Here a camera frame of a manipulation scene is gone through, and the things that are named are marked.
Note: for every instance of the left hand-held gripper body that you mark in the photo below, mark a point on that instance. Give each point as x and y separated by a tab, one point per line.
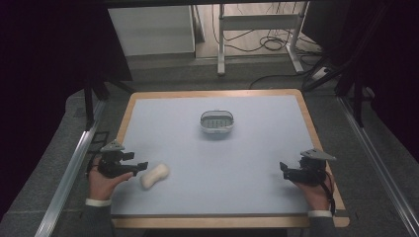
110	166

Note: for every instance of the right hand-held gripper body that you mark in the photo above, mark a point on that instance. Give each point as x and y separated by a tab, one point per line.
309	171

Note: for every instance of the white cabinet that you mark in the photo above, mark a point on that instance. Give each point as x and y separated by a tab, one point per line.
154	31

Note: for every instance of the person's right hand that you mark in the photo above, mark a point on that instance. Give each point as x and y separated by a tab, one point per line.
316	196

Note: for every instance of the aluminium rail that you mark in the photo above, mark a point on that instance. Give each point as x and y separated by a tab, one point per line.
70	177
378	164

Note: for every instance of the person's left hand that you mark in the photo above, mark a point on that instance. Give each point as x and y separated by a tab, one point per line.
102	186

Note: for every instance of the white soap dish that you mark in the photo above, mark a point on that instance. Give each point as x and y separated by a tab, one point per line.
216	122

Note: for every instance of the white soap bar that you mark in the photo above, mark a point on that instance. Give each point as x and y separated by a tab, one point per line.
154	176

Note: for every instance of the light blue table mat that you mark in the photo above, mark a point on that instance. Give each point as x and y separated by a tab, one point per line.
217	171

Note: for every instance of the white desk frame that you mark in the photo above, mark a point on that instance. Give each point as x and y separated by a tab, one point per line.
260	22

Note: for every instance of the white power strip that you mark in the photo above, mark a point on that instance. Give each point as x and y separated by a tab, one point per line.
320	73

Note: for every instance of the black metal stand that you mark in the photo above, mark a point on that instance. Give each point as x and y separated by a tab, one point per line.
95	95
352	85

